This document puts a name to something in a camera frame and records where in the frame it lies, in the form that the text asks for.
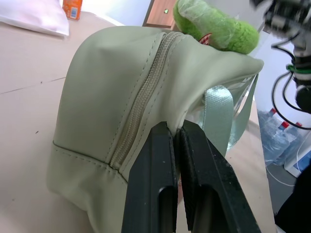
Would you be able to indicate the white box blue print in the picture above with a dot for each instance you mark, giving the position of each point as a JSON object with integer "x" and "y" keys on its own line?
{"x": 300, "y": 157}

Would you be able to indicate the orange box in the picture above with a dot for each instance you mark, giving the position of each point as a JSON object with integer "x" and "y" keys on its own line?
{"x": 72, "y": 8}

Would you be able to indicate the light green zipper pouch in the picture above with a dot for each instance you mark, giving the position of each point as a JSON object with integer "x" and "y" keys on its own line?
{"x": 102, "y": 102}

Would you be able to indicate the black robot body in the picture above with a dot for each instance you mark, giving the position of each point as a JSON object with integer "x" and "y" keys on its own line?
{"x": 294, "y": 206}

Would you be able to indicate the brown wooden cabinet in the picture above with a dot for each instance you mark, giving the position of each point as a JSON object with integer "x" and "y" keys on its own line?
{"x": 159, "y": 12}

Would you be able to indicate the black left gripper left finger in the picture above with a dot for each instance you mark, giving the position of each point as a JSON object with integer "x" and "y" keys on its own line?
{"x": 148, "y": 184}

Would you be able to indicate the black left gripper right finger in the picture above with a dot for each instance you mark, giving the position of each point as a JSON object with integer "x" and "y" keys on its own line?
{"x": 213, "y": 184}

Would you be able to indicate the clear water bottle red cap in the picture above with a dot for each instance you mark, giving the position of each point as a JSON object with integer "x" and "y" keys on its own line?
{"x": 292, "y": 140}
{"x": 272, "y": 136}

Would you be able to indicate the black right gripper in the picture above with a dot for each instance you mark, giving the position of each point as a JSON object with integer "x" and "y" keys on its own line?
{"x": 283, "y": 17}

